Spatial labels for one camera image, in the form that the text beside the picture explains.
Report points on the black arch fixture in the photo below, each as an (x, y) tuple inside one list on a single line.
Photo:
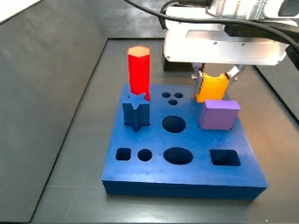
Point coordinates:
[(176, 66)]

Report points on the purple rectangular block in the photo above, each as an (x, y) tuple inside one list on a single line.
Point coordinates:
[(218, 114)]

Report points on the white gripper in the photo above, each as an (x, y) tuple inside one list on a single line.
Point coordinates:
[(204, 43)]

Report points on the red hexagonal prism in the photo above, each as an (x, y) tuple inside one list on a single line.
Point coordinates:
[(138, 59)]

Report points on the blue star prism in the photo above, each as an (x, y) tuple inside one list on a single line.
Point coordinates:
[(136, 111)]

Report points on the yellow arch object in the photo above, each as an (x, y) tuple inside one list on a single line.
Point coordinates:
[(212, 87)]

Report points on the blue shape sorter block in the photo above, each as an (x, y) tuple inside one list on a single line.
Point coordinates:
[(172, 159)]

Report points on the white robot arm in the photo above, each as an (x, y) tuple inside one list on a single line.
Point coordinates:
[(246, 19)]

